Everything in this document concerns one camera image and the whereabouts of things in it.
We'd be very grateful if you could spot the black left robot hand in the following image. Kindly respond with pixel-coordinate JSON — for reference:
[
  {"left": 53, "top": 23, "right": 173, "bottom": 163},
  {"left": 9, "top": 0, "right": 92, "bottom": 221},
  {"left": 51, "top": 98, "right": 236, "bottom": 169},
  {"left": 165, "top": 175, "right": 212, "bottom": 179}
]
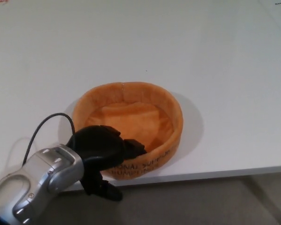
[{"left": 67, "top": 125, "right": 148, "bottom": 202}]

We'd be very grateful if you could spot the orange soft plush plate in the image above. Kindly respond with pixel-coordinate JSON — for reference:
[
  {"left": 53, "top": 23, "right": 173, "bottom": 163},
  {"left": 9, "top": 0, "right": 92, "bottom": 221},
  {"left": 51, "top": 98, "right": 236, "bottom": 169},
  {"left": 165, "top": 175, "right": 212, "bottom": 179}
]
[{"left": 72, "top": 81, "right": 184, "bottom": 181}]

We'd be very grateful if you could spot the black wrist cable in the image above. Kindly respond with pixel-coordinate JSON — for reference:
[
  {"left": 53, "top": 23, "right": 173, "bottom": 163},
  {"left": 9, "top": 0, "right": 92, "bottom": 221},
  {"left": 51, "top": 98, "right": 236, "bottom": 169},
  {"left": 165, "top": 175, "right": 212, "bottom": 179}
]
[{"left": 22, "top": 112, "right": 76, "bottom": 165}]

